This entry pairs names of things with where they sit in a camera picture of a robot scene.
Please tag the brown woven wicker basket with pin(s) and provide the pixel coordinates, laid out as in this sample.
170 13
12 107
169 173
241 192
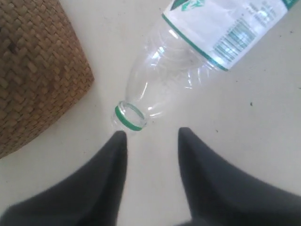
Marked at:
43 70

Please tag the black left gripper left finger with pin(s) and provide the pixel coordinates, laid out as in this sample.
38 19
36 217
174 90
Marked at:
91 196

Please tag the clear plastic bottle green label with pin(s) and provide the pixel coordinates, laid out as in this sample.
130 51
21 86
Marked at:
193 40

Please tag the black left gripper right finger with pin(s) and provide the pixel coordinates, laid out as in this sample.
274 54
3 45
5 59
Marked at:
220 194

